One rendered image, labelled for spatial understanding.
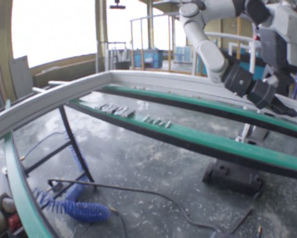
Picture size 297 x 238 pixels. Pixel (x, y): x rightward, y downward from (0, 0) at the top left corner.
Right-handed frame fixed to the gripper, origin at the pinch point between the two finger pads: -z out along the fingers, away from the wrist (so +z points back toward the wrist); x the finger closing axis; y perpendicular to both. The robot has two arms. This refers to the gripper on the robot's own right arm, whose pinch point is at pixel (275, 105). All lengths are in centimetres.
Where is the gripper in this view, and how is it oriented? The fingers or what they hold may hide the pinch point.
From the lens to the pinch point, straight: 47.3
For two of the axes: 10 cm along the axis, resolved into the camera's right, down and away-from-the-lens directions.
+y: -5.4, 8.3, 1.5
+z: -7.1, -5.4, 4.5
